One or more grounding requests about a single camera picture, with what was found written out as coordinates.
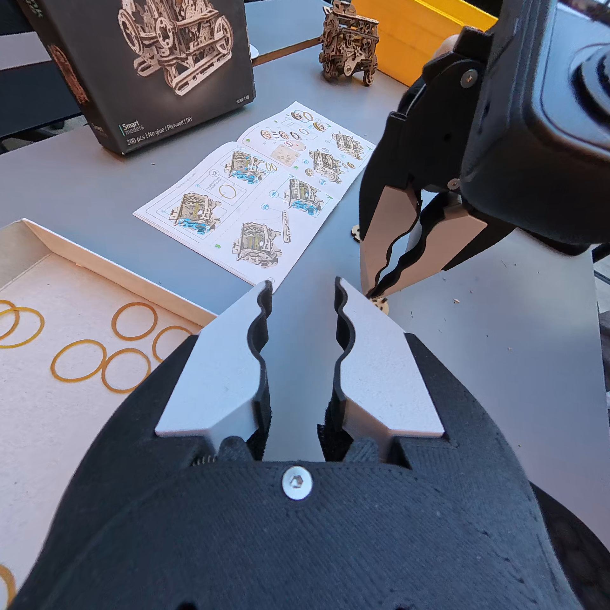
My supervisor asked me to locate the wooden mechanical model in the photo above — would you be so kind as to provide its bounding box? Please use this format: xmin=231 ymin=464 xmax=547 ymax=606
xmin=318 ymin=0 xmax=381 ymax=88

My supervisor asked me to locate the yellow plastic bin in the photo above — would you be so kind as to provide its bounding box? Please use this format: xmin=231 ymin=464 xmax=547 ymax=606
xmin=351 ymin=0 xmax=499 ymax=88

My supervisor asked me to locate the black model kit box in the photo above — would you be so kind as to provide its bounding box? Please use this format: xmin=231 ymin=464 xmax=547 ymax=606
xmin=16 ymin=0 xmax=257 ymax=156

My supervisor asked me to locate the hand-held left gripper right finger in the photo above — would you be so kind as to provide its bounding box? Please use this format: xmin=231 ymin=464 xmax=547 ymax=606
xmin=333 ymin=276 xmax=446 ymax=461

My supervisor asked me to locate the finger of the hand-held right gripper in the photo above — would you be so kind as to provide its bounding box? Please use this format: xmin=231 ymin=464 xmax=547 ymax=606
xmin=360 ymin=185 xmax=423 ymax=296
xmin=368 ymin=204 xmax=489 ymax=299

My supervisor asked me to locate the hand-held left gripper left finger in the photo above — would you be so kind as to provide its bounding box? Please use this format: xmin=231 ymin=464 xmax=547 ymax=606
xmin=155 ymin=280 xmax=273 ymax=459

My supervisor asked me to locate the group of tan rubber bands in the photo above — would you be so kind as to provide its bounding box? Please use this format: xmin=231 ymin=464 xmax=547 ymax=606
xmin=0 ymin=299 xmax=193 ymax=595

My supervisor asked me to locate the printed instruction booklet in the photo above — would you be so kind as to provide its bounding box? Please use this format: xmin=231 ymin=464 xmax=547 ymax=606
xmin=132 ymin=101 xmax=377 ymax=287

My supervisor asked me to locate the white cardboard tray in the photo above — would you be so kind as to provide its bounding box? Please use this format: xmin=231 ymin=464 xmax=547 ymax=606
xmin=0 ymin=218 xmax=218 ymax=596

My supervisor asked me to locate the adjoining grey desk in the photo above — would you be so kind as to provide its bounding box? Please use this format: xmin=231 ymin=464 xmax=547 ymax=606
xmin=242 ymin=0 xmax=334 ymax=66

